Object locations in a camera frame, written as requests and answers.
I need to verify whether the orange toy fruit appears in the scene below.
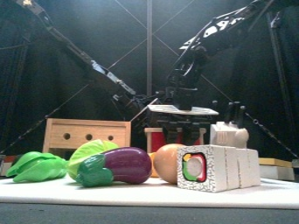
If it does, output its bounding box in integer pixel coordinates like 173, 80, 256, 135
149, 151, 162, 179

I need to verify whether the white toy sushi roll slice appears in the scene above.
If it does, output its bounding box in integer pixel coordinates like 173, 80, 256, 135
225, 145, 242, 191
237, 147, 253, 188
175, 144, 230, 193
248, 148, 264, 186

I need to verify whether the tan toy egg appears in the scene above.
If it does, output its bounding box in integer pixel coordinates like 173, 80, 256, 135
153, 143, 188, 186

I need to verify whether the white toy egg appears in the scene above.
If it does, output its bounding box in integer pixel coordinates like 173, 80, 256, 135
233, 127, 252, 150

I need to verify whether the white foam board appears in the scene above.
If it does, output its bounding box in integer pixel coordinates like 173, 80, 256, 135
0, 174, 299, 210

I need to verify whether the light green toy cabbage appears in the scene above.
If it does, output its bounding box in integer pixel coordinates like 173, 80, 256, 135
65, 138, 121, 181

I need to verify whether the purple toy eggplant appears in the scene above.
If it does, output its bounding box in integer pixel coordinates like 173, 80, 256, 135
75, 146, 154, 188

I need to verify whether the thin diagonal brace wire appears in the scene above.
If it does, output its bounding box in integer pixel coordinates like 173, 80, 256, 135
0, 0, 193, 154
114, 0, 299, 160

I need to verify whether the yellow and white block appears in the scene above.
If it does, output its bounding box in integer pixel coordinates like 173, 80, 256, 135
258, 157, 297, 182

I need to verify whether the wooden box with three holes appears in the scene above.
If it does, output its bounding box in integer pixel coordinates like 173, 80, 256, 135
42, 117, 133, 160

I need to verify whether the small red and white block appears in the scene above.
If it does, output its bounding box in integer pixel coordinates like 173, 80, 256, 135
0, 153, 19, 178

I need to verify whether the grey vertical frame pole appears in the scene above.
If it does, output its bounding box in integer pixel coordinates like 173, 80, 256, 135
146, 0, 154, 97

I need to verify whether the red wooden drawer cabinet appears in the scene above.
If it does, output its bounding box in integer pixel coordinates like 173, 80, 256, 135
145, 127, 209, 154

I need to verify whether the dark slanted frame pole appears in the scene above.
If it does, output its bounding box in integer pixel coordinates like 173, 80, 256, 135
266, 11, 298, 152

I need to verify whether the white toy knife block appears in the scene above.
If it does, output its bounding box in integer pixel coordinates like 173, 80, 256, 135
210, 121, 245, 148

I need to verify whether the green toy bell pepper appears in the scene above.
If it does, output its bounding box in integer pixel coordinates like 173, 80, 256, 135
5, 150, 71, 184

